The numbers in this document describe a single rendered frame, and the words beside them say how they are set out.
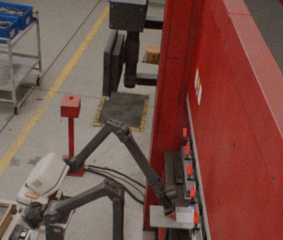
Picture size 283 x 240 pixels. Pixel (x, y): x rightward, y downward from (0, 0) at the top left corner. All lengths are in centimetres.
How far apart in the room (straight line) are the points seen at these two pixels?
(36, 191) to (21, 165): 227
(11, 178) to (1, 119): 108
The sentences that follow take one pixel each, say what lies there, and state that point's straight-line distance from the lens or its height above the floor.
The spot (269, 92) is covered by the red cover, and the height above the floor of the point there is 230.
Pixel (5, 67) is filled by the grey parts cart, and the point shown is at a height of 33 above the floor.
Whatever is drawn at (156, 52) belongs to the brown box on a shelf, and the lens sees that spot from 464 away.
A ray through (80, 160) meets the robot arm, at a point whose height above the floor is 129.
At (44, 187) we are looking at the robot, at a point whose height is 129.
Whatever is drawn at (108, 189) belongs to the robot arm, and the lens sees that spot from 225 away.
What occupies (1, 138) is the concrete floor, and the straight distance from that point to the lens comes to 526.
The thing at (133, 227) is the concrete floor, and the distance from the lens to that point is 416.
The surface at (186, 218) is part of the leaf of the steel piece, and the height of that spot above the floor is 100.
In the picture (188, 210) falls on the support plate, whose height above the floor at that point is 100.
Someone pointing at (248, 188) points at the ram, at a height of 197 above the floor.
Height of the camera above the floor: 294
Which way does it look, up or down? 35 degrees down
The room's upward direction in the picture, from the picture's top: 7 degrees clockwise
